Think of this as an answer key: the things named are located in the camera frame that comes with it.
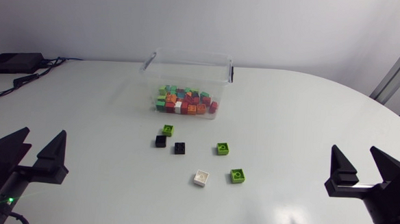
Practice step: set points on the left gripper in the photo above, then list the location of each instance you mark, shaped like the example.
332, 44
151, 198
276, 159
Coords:
12, 188

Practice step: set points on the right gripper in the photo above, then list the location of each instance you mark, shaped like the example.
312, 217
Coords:
392, 208

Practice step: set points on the pile of toy bricks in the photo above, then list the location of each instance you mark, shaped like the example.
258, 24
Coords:
183, 96

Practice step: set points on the clear plastic container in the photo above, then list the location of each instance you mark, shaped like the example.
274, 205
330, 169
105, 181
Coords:
188, 73

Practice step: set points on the black power brick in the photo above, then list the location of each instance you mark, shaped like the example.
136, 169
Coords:
15, 62

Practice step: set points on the black toy brick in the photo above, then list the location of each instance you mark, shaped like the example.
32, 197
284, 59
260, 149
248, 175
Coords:
180, 148
160, 141

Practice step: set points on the dark green toy brick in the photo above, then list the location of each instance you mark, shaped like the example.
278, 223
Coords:
160, 105

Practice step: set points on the white toy brick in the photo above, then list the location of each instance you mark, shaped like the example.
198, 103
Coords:
178, 107
201, 178

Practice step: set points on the red toy brick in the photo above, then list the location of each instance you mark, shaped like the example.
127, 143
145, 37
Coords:
213, 107

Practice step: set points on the orange toy brick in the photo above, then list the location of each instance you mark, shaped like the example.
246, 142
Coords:
201, 108

